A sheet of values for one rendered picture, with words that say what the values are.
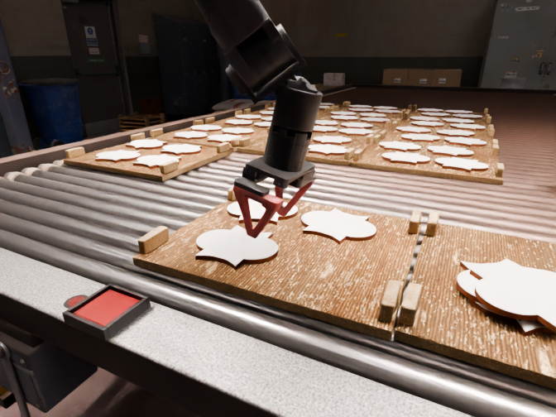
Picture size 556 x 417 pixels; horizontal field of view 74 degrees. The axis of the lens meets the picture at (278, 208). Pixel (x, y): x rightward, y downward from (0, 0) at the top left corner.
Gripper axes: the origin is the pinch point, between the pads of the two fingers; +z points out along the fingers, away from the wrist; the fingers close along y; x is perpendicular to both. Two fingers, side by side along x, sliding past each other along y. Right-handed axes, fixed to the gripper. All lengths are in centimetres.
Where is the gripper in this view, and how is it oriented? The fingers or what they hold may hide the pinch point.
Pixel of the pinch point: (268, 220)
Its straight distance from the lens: 55.4
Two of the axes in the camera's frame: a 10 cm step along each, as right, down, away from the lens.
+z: -2.3, 8.8, 4.2
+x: 8.7, 3.8, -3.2
